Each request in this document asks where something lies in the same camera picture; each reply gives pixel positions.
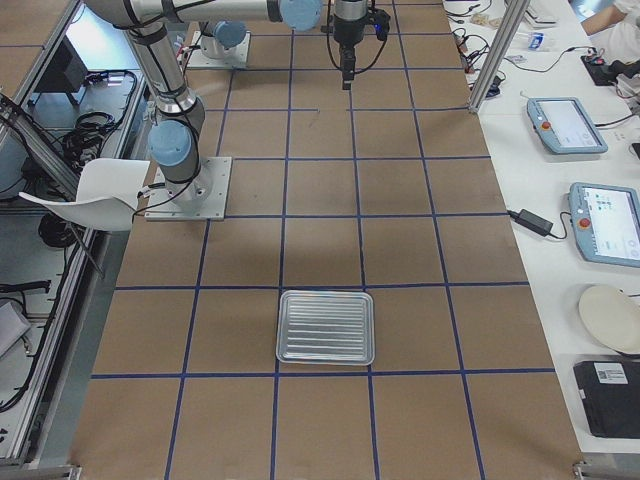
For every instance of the teach pendant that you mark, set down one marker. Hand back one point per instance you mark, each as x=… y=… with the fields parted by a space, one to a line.
x=605 y=221
x=564 y=127

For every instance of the aluminium frame post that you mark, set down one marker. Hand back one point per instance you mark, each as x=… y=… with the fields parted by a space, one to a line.
x=505 y=33

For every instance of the black power adapter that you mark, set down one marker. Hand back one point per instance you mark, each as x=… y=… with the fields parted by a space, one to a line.
x=531 y=222

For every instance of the teach pendant near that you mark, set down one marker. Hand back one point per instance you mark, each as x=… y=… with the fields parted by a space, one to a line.
x=605 y=221

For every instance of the white chair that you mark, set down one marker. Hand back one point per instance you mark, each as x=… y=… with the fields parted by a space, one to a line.
x=106 y=196

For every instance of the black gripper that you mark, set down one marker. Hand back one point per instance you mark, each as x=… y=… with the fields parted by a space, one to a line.
x=346 y=29

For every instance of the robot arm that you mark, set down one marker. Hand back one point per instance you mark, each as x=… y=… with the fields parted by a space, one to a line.
x=144 y=23

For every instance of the black laptop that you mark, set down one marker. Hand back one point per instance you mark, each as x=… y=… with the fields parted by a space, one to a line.
x=609 y=391

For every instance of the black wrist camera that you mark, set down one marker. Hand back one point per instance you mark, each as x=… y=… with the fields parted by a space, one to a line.
x=379 y=19

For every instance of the white plate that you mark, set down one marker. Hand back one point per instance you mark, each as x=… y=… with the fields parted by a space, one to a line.
x=611 y=317

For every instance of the teach pendant far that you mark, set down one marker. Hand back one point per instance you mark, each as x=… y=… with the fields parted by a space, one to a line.
x=564 y=127

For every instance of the metal ribbed tray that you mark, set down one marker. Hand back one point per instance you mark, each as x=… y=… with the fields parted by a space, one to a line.
x=326 y=327

